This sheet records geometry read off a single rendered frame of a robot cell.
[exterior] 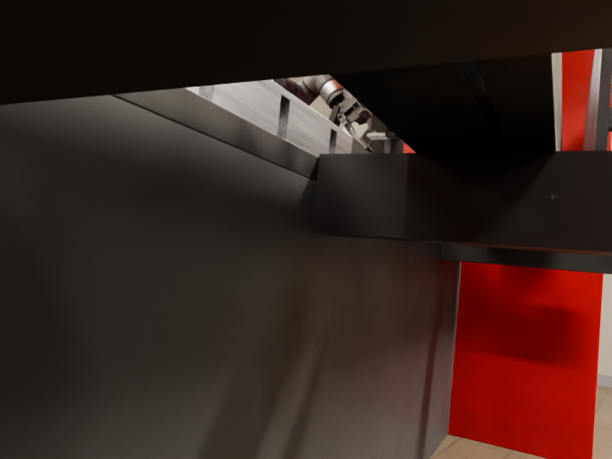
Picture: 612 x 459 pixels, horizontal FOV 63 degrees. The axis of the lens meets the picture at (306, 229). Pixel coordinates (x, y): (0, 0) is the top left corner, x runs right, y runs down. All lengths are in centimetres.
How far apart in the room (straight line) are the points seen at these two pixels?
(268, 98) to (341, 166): 18
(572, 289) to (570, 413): 48
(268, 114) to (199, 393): 43
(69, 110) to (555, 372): 208
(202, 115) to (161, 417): 36
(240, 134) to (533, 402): 188
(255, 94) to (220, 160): 17
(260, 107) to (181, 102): 21
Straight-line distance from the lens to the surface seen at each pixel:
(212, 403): 71
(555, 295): 228
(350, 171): 87
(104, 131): 53
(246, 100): 77
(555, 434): 235
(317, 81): 167
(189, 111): 62
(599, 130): 114
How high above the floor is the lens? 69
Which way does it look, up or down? 3 degrees up
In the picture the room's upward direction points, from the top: 6 degrees clockwise
